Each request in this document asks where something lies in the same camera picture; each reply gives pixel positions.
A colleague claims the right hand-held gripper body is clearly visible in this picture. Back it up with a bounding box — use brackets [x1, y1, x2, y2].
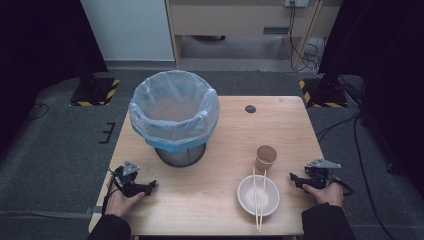
[301, 158, 343, 190]

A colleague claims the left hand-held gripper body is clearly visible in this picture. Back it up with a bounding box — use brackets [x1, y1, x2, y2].
[111, 160, 149, 198]

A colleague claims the brown paper cup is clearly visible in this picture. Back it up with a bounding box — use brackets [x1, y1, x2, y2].
[254, 144, 278, 173]

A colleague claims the black mesh trash bin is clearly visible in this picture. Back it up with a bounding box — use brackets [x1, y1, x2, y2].
[154, 142, 207, 168]

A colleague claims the wooden chopstick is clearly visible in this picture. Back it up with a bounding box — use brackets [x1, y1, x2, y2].
[259, 169, 268, 233]
[251, 166, 260, 231]

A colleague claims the white disposable bowl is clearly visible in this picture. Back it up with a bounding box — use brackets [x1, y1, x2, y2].
[236, 174, 281, 217]

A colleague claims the translucent blue trash bag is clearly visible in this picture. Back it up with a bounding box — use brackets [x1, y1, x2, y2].
[128, 69, 221, 154]

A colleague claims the person's right hand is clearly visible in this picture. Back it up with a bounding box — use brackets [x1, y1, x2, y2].
[302, 182, 345, 208]

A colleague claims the person's left hand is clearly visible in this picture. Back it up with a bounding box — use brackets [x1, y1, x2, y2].
[104, 189, 147, 220]

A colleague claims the black stand with striped base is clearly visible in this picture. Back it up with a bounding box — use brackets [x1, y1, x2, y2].
[298, 71, 350, 109]
[68, 59, 121, 108]

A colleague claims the black curtain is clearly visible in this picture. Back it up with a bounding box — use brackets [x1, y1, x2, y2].
[317, 0, 424, 191]
[0, 0, 109, 154]

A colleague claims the light wooden desk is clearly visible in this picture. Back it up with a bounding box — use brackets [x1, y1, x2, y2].
[165, 0, 345, 70]

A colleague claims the white power strip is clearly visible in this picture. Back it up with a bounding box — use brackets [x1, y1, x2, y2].
[283, 0, 311, 9]

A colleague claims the left hand-held gripper cable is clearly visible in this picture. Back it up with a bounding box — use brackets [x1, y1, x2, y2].
[101, 165, 122, 215]

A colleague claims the hand-held gripper cable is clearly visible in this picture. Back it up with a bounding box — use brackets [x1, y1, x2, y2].
[331, 177, 356, 197]
[101, 165, 122, 215]

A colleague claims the right hand-held gripper cable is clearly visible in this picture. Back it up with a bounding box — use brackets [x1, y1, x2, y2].
[331, 177, 356, 197]

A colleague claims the long black floor cable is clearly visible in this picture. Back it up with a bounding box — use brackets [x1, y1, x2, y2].
[315, 112, 399, 240]

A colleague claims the thin black floor cable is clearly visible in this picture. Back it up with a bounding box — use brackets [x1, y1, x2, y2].
[27, 102, 51, 122]

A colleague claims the bundle of black cables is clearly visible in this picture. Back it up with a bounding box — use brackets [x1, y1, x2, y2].
[288, 2, 327, 73]

